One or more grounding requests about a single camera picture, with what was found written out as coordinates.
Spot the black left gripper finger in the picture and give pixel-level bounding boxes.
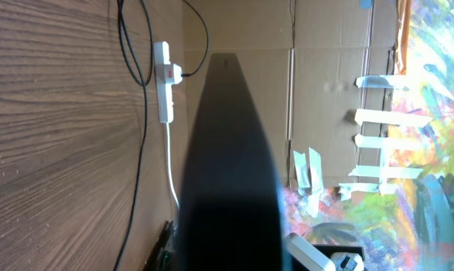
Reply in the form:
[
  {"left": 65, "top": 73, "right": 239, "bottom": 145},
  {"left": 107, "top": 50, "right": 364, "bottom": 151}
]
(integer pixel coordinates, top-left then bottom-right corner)
[{"left": 176, "top": 53, "right": 283, "bottom": 270}]

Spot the black USB charging cable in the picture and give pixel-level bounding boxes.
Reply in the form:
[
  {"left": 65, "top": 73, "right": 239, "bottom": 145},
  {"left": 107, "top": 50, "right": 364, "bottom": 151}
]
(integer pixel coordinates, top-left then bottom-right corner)
[{"left": 112, "top": 0, "right": 210, "bottom": 271}]

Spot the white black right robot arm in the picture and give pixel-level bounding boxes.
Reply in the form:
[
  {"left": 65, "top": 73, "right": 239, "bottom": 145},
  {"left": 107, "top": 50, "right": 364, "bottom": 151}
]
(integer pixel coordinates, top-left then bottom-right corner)
[{"left": 285, "top": 233, "right": 366, "bottom": 271}]

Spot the white charger plug adapter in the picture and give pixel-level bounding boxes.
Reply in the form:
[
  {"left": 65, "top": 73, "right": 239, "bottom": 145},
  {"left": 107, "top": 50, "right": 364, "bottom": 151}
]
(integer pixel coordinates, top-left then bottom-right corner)
[{"left": 163, "top": 63, "right": 182, "bottom": 84}]

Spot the white power strip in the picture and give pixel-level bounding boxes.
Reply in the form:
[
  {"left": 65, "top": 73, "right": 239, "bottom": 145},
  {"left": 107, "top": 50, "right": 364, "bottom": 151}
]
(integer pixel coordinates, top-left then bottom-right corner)
[{"left": 154, "top": 41, "right": 174, "bottom": 123}]

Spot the cardboard backdrop panel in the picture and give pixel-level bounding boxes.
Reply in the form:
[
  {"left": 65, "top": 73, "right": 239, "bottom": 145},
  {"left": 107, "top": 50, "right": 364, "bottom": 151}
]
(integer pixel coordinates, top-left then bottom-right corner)
[{"left": 183, "top": 0, "right": 398, "bottom": 187}]

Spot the colourful painted sheet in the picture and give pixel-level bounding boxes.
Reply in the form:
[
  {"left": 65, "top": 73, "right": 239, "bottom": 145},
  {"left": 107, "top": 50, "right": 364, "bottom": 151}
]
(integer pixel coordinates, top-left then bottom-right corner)
[{"left": 285, "top": 0, "right": 454, "bottom": 270}]

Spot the white power strip cord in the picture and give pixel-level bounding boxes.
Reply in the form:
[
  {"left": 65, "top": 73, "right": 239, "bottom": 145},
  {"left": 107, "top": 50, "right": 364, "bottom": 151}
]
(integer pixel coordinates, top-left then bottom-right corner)
[{"left": 164, "top": 122, "right": 181, "bottom": 212}]

